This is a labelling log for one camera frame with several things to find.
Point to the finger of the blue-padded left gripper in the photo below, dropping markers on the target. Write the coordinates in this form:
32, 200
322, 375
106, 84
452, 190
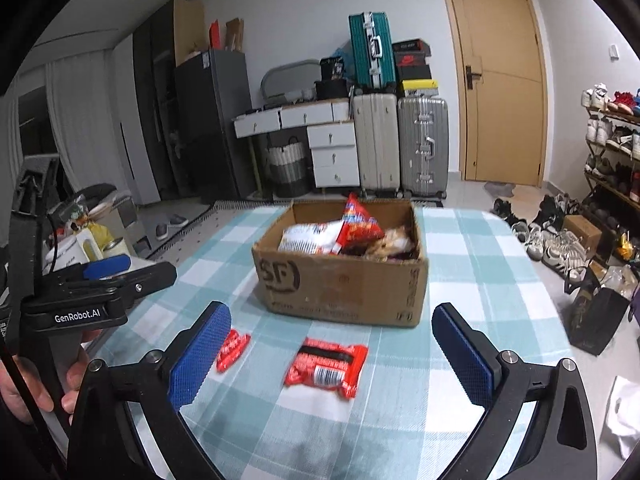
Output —
125, 287
93, 270

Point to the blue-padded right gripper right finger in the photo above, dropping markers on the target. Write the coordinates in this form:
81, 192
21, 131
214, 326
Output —
559, 440

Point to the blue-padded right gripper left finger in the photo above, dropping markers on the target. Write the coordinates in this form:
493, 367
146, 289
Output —
105, 442

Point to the red and white snack bag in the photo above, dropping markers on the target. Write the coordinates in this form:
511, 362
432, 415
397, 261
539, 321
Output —
311, 238

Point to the red biscuit stick bag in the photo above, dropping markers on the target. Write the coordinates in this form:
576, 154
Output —
358, 228

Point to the noodle snack bag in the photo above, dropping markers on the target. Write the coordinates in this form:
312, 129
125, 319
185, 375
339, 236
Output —
396, 243

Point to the person's left hand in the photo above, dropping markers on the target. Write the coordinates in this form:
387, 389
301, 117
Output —
15, 401

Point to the white thermos cup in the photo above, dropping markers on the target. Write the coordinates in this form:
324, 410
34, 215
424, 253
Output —
116, 247

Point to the white kettle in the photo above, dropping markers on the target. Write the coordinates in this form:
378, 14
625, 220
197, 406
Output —
80, 247

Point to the small red candy packet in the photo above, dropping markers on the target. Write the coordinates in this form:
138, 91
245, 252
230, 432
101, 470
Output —
231, 350

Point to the black shopping bag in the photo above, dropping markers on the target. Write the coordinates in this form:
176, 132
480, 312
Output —
595, 314

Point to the checkered tablecloth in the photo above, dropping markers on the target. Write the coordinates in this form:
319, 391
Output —
410, 415

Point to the striped laundry basket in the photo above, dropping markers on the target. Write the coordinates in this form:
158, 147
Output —
288, 168

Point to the red black small packet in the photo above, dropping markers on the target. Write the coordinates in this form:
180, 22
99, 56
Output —
328, 366

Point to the black refrigerator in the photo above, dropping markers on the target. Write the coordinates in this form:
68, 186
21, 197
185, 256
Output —
213, 90

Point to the SF cardboard box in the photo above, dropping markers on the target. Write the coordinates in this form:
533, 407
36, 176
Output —
343, 289

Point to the white drawer desk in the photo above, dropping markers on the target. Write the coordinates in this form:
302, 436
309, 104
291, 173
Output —
328, 133

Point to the beige suitcase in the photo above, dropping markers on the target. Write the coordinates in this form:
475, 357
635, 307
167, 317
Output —
376, 129

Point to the shoe rack with shoes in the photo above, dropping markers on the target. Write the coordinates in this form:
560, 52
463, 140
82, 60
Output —
612, 137

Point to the teal suitcase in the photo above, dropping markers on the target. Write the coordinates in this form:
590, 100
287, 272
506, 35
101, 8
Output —
372, 50

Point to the silver suitcase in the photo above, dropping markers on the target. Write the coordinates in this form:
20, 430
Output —
423, 129

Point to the stacked shoe boxes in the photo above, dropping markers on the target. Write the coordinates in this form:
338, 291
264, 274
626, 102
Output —
412, 60

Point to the wooden door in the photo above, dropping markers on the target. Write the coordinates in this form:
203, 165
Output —
502, 90

